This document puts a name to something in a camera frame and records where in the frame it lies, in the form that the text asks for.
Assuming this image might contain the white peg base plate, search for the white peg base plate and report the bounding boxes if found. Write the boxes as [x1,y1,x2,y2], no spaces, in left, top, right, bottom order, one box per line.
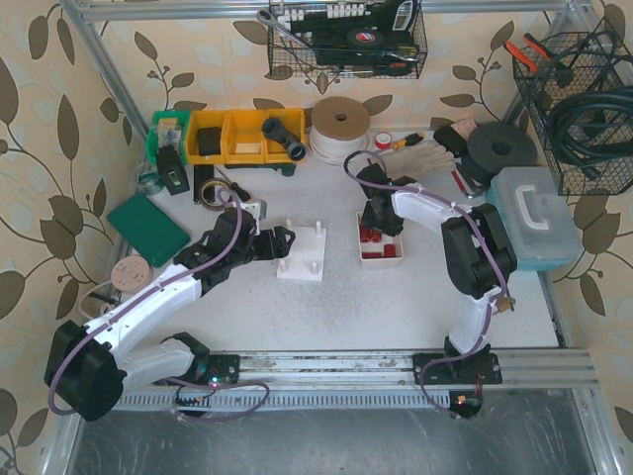
[276,219,327,282]

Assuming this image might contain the white spring tray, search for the white spring tray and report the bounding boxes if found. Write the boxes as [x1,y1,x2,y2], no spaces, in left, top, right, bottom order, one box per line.
[356,212,405,270]

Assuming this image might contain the brown tape roll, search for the brown tape roll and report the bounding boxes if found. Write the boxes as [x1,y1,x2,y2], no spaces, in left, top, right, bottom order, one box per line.
[197,178,231,212]

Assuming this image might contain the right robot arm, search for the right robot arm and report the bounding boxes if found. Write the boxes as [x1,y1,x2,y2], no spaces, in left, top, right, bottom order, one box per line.
[349,163,517,360]

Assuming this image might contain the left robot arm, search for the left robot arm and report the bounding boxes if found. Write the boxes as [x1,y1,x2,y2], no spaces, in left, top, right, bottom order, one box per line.
[45,206,296,422]

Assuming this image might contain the orange black screwdriver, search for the orange black screwdriver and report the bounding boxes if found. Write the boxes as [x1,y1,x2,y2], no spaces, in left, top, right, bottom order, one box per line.
[214,167,252,203]

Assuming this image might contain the white work glove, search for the white work glove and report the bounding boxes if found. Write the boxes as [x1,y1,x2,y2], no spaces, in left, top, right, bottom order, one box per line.
[375,140,456,181]

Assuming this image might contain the red white tape roll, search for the red white tape roll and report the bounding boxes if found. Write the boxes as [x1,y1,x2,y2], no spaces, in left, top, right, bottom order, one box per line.
[375,132,392,149]

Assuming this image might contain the yellow black screwdriver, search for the yellow black screwdriver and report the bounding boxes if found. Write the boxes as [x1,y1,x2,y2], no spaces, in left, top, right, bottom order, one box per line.
[392,133,424,150]

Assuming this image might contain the yellow bin with pipe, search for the yellow bin with pipe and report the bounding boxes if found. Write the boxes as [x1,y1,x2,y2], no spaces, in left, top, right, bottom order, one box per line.
[261,108,307,164]

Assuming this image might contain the black ribbed block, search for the black ribbed block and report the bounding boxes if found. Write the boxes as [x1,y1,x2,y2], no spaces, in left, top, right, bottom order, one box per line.
[193,165,216,204]

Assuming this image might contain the grey pipe fitting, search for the grey pipe fitting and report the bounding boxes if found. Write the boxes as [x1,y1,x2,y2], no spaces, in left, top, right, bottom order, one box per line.
[261,117,307,161]

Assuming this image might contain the green plastic case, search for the green plastic case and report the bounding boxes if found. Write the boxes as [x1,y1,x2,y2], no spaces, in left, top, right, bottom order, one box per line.
[107,193,191,267]

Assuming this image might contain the black green meter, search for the black green meter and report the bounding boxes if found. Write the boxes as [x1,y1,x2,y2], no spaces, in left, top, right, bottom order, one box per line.
[156,145,190,196]

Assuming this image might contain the black brush block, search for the black brush block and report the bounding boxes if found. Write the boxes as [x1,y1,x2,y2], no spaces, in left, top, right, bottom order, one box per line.
[433,117,478,157]

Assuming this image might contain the yellow bin with card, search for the yellow bin with card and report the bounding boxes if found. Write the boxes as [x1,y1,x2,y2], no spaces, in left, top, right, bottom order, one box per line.
[222,109,268,165]

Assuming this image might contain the yellow bin with black box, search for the yellow bin with black box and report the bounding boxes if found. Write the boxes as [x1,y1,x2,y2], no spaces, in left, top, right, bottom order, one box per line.
[185,110,226,165]

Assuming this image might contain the round beige power socket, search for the round beige power socket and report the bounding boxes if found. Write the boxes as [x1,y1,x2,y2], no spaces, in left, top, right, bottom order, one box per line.
[111,254,153,294]

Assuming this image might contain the clear glass jar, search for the clear glass jar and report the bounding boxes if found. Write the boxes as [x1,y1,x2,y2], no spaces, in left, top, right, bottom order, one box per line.
[136,161,163,196]

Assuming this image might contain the black foam disc spool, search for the black foam disc spool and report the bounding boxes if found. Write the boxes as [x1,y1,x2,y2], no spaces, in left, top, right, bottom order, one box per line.
[461,122,538,185]

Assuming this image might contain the green storage bin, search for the green storage bin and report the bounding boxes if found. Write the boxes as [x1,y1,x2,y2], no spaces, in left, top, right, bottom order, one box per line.
[144,111,191,164]

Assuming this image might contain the brass padlock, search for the brass padlock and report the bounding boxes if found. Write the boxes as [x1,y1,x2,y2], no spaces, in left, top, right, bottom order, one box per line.
[495,296,515,313]

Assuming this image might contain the teal clear toolbox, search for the teal clear toolbox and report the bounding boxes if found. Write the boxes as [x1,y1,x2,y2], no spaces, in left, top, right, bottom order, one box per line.
[486,166,583,271]

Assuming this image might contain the black tape roll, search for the black tape roll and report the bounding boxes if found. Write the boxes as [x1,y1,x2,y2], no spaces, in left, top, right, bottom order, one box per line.
[345,28,385,50]

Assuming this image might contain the silver wrench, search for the silver wrench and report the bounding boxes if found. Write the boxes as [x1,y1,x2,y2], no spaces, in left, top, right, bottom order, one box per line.
[256,10,313,50]

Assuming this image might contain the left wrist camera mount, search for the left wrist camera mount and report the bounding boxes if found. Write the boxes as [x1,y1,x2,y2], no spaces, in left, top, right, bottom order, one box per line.
[240,199,267,221]

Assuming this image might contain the red handled tool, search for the red handled tool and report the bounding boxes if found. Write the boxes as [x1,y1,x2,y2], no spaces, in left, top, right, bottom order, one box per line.
[451,168,486,200]

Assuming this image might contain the white cable spool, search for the white cable spool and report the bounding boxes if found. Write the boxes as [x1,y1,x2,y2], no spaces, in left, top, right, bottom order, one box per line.
[309,96,371,166]

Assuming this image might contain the centre wire basket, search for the centre wire basket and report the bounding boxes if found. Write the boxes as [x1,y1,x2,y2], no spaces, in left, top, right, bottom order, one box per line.
[261,1,427,84]

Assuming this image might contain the wire basket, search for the wire basket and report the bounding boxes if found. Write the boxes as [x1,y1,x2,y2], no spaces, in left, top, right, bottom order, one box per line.
[261,1,427,84]
[512,30,632,196]

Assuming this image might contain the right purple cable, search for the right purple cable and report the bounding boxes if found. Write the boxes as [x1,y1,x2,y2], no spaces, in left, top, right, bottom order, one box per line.
[343,150,500,422]

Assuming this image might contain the orange handled pliers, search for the orange handled pliers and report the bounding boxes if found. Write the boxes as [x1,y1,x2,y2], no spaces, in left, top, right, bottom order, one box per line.
[503,33,553,74]

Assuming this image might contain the black coiled hose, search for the black coiled hose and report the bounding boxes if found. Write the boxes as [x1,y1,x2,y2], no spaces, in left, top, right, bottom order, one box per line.
[547,30,633,174]

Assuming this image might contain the right wire basket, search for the right wire basket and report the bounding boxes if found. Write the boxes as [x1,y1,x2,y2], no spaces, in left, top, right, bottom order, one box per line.
[512,30,632,196]

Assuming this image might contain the aluminium front rail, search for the aluminium front rail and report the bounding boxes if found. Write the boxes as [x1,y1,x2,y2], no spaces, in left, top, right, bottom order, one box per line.
[62,348,600,397]

